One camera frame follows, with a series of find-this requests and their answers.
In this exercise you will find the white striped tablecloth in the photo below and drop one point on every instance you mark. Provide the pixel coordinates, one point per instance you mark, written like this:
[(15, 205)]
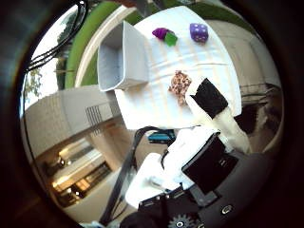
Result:
[(177, 60)]

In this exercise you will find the white rectangular container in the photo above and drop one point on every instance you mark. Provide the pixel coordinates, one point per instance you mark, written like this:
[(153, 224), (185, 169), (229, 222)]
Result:
[(126, 58)]

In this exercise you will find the person in blue shirt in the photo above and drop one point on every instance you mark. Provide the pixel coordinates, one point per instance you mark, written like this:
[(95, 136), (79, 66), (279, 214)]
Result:
[(161, 136)]

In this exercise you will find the purple plush dice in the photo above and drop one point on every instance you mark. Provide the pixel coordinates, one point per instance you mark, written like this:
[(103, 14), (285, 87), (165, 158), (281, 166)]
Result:
[(199, 32)]

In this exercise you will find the leopard print plush toy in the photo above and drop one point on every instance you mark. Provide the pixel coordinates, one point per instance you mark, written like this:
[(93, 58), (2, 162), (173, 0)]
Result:
[(179, 85)]

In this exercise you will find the purple grape plush toy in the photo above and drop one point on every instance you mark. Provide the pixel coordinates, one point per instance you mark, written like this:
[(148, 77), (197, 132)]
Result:
[(161, 32)]

